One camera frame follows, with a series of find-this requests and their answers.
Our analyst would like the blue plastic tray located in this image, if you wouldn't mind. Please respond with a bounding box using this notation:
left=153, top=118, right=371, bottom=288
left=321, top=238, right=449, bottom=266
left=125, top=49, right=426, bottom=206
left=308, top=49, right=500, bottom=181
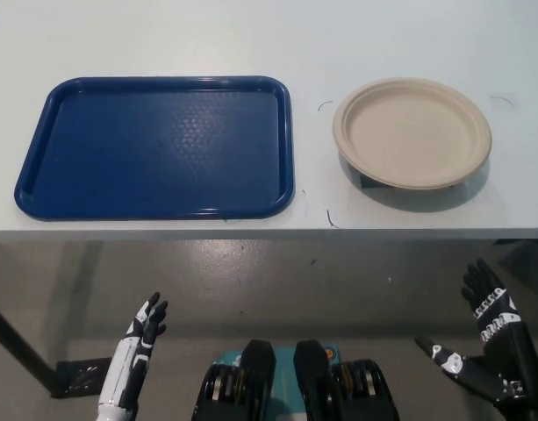
left=12, top=76, right=296, bottom=221

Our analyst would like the black and white right hand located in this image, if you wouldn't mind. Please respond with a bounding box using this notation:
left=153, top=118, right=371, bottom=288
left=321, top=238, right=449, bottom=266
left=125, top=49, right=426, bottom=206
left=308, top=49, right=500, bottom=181
left=414, top=258, right=538, bottom=403

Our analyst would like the black table leg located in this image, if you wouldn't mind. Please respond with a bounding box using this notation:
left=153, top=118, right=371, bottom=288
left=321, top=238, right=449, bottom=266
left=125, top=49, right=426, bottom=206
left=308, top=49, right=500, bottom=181
left=0, top=297, right=61, bottom=389

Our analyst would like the beige paper plate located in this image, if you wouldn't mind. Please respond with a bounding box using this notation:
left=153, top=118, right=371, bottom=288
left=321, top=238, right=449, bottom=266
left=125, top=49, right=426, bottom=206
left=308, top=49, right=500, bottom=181
left=332, top=76, right=493, bottom=190

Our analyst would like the black floor plate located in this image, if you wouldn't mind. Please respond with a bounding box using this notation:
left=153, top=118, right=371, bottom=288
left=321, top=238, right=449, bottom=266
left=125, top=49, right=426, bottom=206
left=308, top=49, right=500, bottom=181
left=51, top=357, right=114, bottom=399

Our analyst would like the white and black left hand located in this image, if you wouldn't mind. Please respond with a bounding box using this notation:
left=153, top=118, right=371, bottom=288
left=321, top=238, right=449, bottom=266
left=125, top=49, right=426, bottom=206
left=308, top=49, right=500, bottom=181
left=97, top=291, right=169, bottom=413

